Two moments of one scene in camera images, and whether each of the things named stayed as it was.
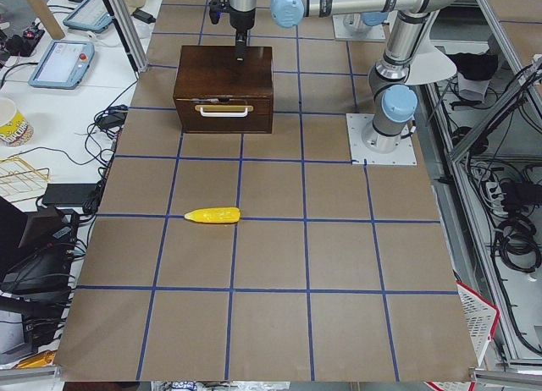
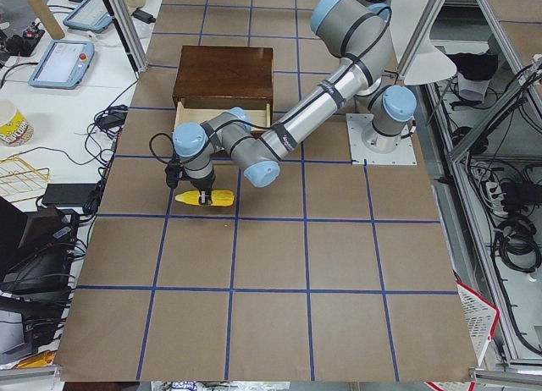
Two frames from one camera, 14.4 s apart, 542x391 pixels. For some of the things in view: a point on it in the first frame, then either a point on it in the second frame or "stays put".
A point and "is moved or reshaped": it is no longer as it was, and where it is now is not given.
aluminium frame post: (126, 27) stays put
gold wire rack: (19, 182) stays put
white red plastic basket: (481, 315) stays put
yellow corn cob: (215, 215) to (219, 197)
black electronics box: (35, 251) stays put
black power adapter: (115, 115) stays put
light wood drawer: (229, 114) is moved or reshaped
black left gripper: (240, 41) to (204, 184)
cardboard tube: (43, 13) stays put
